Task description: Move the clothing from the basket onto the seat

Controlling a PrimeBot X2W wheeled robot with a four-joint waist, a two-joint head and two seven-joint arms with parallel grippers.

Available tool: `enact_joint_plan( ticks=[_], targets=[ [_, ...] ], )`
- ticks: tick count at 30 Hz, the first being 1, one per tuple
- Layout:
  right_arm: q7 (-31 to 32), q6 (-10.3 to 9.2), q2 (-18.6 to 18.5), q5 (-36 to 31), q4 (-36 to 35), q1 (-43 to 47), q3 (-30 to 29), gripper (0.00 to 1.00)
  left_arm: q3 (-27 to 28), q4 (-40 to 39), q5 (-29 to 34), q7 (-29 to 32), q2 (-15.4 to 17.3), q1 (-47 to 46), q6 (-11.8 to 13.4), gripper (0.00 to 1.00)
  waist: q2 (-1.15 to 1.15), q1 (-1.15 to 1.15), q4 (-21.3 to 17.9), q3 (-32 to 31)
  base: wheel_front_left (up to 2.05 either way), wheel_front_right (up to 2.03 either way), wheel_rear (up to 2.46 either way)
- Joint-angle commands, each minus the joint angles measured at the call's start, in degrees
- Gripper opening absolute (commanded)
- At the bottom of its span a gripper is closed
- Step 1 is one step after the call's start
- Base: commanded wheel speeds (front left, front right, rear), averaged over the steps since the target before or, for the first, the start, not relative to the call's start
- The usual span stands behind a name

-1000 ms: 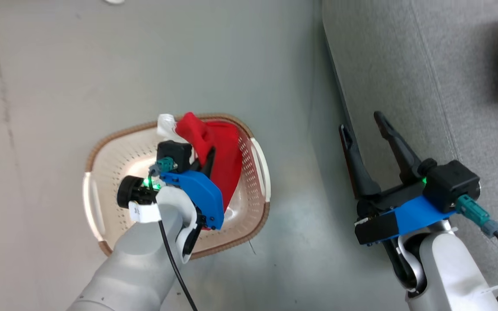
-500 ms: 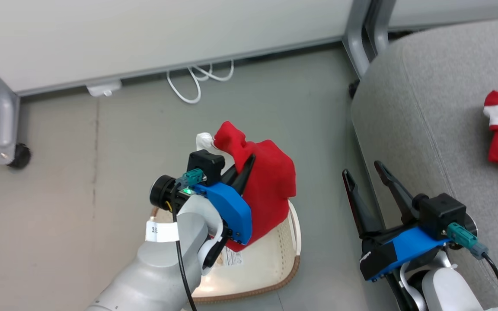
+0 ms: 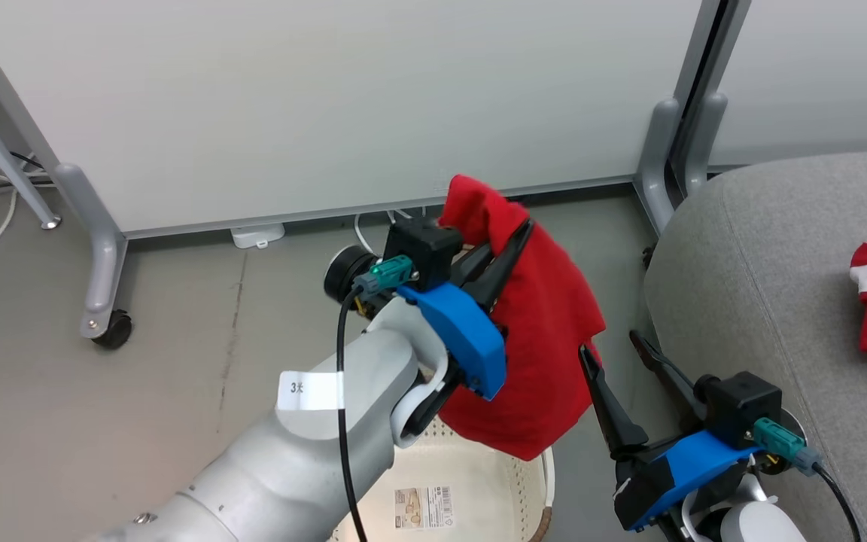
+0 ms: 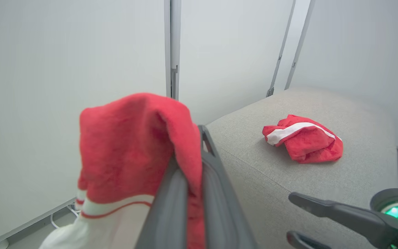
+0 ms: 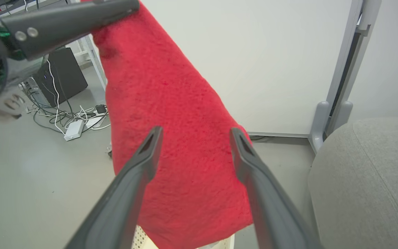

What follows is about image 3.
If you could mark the large white partition panel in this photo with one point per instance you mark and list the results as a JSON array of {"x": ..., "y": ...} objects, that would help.
[{"x": 328, "y": 98}]

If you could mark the grey fabric sofa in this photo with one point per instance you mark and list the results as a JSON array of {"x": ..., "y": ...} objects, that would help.
[{"x": 780, "y": 263}]

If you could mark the plain red garment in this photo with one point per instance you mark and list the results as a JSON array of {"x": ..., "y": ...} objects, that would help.
[{"x": 546, "y": 339}]

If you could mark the grey metal table leg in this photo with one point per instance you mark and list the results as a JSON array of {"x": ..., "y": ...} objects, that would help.
[{"x": 4, "y": 158}]

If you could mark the long grey partition leg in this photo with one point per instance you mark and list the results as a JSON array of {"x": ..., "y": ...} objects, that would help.
[{"x": 102, "y": 256}]

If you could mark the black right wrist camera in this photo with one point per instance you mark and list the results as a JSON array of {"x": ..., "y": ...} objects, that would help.
[{"x": 742, "y": 403}]

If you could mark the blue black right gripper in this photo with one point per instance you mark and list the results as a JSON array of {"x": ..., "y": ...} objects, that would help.
[{"x": 674, "y": 470}]

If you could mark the white power adapter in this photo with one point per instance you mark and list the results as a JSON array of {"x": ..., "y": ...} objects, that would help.
[{"x": 257, "y": 235}]

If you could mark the printed basket sticker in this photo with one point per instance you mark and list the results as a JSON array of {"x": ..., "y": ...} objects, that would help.
[{"x": 423, "y": 507}]

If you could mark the white perforated laundry basket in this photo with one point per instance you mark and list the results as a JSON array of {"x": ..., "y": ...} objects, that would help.
[{"x": 494, "y": 489}]

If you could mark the narrow white partition panel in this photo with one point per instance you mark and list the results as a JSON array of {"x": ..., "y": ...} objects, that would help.
[{"x": 817, "y": 75}]

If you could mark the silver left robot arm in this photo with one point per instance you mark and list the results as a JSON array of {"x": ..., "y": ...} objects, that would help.
[{"x": 290, "y": 467}]

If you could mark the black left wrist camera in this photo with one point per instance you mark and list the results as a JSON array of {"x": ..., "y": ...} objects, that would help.
[{"x": 422, "y": 248}]

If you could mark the black caster wheel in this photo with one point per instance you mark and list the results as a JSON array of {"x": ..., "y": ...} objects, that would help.
[{"x": 116, "y": 331}]

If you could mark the short grey partition leg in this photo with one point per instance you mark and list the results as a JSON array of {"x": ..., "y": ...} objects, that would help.
[
  {"x": 704, "y": 135},
  {"x": 655, "y": 158}
]

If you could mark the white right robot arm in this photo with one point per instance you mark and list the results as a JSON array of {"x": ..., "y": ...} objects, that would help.
[{"x": 757, "y": 523}]

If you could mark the small black caster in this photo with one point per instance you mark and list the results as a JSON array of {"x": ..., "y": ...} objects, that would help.
[{"x": 649, "y": 257}]

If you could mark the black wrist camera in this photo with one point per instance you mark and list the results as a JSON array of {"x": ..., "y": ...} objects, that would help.
[
  {"x": 422, "y": 248},
  {"x": 742, "y": 403}
]

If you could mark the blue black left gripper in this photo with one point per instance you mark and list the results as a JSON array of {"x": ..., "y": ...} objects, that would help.
[{"x": 471, "y": 339}]

